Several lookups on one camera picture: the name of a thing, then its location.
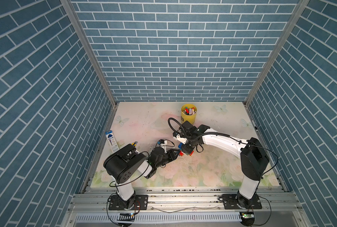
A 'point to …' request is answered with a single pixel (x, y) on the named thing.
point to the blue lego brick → (180, 144)
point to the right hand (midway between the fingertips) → (185, 149)
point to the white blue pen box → (111, 140)
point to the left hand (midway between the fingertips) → (181, 155)
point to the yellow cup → (190, 118)
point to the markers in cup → (190, 111)
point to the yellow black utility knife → (134, 144)
